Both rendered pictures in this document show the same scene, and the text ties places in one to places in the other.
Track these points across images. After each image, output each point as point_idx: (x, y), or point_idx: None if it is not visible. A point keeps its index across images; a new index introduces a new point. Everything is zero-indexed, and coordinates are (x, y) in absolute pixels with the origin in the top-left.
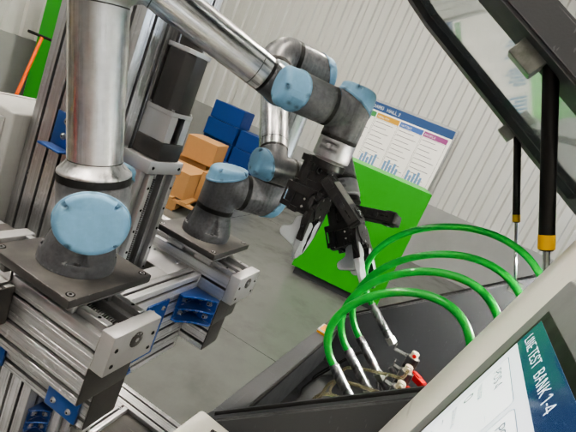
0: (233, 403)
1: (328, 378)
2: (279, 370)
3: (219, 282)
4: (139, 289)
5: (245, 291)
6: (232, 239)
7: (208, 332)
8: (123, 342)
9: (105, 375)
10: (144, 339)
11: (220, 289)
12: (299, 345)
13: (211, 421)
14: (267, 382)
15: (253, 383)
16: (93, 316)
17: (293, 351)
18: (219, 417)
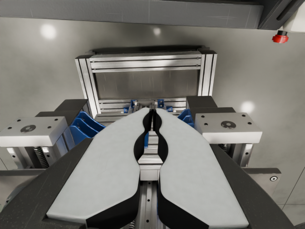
0: (232, 18)
1: None
2: (135, 8)
3: (63, 144)
4: (154, 165)
5: (31, 122)
6: (3, 188)
7: (81, 107)
8: (247, 126)
9: (244, 112)
10: (214, 122)
11: (65, 136)
12: (55, 15)
13: (303, 13)
14: (170, 8)
15: (185, 20)
16: (248, 156)
17: (78, 14)
18: (292, 10)
